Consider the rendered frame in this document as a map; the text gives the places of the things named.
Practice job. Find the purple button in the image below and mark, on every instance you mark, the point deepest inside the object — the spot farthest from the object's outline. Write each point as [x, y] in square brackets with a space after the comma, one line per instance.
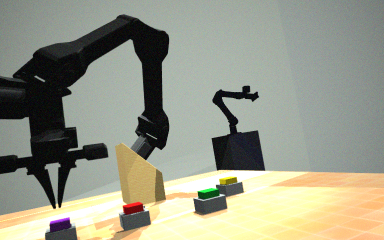
[61, 229]

